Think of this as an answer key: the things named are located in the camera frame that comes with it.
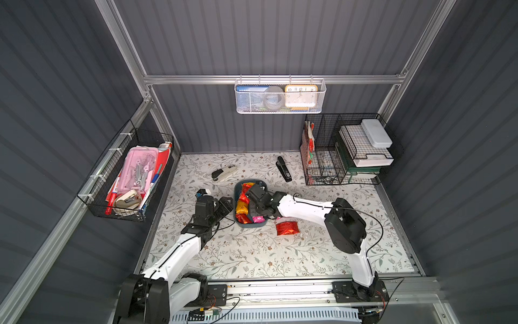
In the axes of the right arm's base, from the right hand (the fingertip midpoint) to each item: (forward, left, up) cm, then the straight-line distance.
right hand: (256, 205), depth 92 cm
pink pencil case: (0, +42, +26) cm, 49 cm away
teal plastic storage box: (+11, +8, 0) cm, 14 cm away
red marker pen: (-12, +46, +26) cm, 54 cm away
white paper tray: (+22, -49, +14) cm, 56 cm away
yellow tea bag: (-2, +7, 0) cm, 7 cm away
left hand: (-2, +11, +7) cm, 13 cm away
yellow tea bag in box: (+10, +3, +3) cm, 11 cm away
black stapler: (+24, -14, -2) cm, 28 cm away
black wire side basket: (-14, +39, +25) cm, 49 cm away
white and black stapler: (+19, +20, -1) cm, 28 cm away
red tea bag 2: (-9, -14, -3) cm, 17 cm away
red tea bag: (-6, +6, -1) cm, 9 cm away
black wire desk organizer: (+33, -47, +5) cm, 58 cm away
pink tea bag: (-7, -1, -1) cm, 7 cm away
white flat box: (+32, -59, +16) cm, 69 cm away
